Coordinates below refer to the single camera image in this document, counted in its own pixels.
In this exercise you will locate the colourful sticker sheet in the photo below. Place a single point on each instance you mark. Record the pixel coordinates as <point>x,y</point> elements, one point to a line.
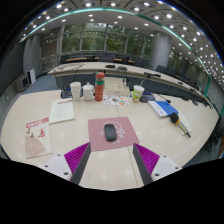
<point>116,100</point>

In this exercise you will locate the grey box monitor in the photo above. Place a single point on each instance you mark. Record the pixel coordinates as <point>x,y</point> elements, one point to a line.
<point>22,83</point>

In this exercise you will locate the curved beige conference desk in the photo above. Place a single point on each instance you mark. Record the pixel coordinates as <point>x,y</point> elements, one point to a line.
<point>90,67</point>

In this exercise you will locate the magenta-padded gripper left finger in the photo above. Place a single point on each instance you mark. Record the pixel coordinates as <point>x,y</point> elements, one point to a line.
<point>57,164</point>

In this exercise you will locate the white paper with text lines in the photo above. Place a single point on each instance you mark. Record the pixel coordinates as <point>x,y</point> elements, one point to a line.
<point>187,125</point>

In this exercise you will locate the black computer mouse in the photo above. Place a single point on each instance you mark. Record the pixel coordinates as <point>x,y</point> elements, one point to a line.
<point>110,132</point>

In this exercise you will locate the cream cardboard box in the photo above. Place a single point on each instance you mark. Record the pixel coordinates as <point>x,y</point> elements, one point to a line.
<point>116,87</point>

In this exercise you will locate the white green paper cup with straw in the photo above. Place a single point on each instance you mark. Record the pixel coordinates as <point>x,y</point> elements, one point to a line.
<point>138,94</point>

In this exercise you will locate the black conference microphone unit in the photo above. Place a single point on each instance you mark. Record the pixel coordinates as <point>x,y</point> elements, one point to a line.
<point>66,94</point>
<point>147,97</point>

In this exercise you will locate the white printed paper sheet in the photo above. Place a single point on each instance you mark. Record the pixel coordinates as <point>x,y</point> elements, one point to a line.
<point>61,110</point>

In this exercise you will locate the group of ceiling lights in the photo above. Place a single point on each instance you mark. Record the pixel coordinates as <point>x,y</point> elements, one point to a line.
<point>113,4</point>

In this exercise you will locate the pink printed mouse pad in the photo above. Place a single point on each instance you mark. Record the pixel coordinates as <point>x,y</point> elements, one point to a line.
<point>128,136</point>

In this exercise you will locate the red bottle with green band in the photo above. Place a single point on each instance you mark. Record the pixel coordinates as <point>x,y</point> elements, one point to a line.
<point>99,88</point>

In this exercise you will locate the group of dark office chairs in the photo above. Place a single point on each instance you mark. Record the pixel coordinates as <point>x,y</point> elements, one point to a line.
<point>106,58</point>

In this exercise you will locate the white paper cup stack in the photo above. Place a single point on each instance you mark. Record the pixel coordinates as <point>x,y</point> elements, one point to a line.
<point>75,91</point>

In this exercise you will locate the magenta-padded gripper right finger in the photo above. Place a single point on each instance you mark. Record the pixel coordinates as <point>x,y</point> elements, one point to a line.
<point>164,165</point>

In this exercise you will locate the white lidded mug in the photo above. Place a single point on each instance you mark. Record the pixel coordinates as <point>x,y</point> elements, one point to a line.
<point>88,92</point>

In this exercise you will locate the white standing panel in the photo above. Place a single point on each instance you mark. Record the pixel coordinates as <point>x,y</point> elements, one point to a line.
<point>31,76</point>

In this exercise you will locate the blue and white book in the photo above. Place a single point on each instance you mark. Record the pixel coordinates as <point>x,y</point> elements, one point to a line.
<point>165,107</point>

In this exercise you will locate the red and white pamphlet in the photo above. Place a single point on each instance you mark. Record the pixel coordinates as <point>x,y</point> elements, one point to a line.
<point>38,138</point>

